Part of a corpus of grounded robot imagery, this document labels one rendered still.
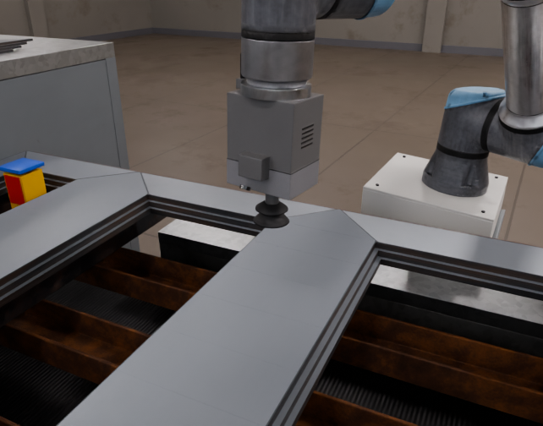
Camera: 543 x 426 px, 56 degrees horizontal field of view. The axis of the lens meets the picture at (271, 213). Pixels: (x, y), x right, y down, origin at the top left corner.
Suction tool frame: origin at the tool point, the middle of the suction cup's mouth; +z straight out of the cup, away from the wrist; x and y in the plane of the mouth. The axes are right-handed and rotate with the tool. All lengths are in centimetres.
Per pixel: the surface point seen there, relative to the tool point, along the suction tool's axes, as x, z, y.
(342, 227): 24.7, 11.2, -1.4
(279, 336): -4.7, 12.0, 4.7
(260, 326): -4.4, 12.0, 1.8
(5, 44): 29, -9, -98
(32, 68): 28, -5, -87
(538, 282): 26.3, 11.7, 28.4
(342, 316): 4.5, 13.0, 8.4
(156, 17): 801, 57, -816
